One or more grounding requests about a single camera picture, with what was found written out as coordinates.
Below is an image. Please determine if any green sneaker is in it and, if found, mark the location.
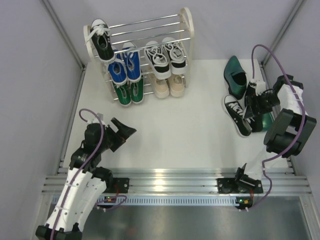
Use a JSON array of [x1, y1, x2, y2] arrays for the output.
[[112, 82, 132, 107], [129, 76, 145, 104]]

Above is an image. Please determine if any teal heel shoe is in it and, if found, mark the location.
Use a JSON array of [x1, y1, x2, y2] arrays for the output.
[[223, 55, 247, 100], [247, 79, 275, 133]]

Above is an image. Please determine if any black white sneaker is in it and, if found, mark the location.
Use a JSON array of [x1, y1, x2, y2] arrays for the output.
[[161, 37, 187, 75], [143, 40, 171, 80]]

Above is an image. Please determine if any white metal shoe rack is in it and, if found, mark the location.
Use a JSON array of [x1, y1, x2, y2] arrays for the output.
[[83, 7, 195, 105]]

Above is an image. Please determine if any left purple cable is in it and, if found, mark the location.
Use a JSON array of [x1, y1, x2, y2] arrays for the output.
[[49, 108, 128, 240]]

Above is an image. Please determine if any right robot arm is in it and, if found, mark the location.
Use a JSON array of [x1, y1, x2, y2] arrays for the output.
[[228, 75, 317, 168]]

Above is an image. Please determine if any beige lace sneaker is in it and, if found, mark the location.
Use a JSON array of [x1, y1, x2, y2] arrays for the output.
[[168, 74, 185, 98], [147, 73, 170, 99]]

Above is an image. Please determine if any perforated cable tray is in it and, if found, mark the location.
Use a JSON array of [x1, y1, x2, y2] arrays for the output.
[[96, 195, 241, 206]]

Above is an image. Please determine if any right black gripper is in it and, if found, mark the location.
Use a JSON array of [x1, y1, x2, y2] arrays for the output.
[[244, 92, 281, 120]]

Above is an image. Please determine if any blue sneaker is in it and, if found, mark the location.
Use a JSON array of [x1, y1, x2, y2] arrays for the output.
[[108, 53, 127, 88], [122, 42, 142, 83]]

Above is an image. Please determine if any aluminium mounting rail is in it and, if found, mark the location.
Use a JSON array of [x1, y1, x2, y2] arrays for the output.
[[41, 167, 311, 196]]

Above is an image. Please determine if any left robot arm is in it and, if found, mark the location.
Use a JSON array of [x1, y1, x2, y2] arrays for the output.
[[35, 115, 136, 240]]

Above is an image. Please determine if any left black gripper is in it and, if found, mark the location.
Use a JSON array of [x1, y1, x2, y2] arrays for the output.
[[97, 118, 136, 153]]

